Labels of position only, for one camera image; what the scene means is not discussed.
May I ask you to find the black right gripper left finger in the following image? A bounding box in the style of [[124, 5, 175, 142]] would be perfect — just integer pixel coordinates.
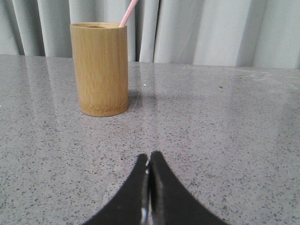
[[85, 154, 149, 225]]

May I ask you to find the bamboo wooden cup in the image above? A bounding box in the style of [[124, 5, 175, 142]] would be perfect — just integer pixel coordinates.
[[70, 22, 129, 117]]

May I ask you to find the grey curtain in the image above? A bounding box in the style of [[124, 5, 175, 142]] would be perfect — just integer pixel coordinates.
[[0, 0, 300, 68]]

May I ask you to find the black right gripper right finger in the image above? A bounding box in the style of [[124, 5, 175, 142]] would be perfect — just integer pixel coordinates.
[[150, 151, 226, 225]]

